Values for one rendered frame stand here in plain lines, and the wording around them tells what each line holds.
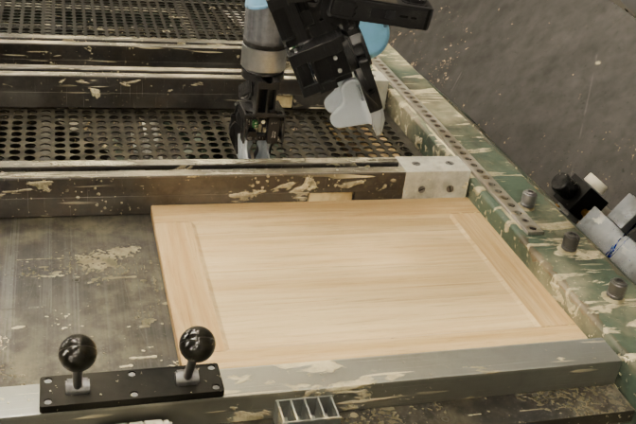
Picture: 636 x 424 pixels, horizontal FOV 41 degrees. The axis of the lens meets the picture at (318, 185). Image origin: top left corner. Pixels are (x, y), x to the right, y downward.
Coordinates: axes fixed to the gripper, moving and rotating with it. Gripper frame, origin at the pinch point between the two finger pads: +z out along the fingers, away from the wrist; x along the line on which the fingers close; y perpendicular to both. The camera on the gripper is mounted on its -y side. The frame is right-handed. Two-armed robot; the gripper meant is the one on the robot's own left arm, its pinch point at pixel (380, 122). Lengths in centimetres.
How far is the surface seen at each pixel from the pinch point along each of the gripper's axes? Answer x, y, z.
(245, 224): -26.8, 24.0, 26.2
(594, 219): -27, -32, 53
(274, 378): 12.6, 22.4, 20.1
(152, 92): -77, 37, 22
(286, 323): -0.9, 20.7, 25.1
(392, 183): -36, -1, 36
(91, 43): -96, 48, 15
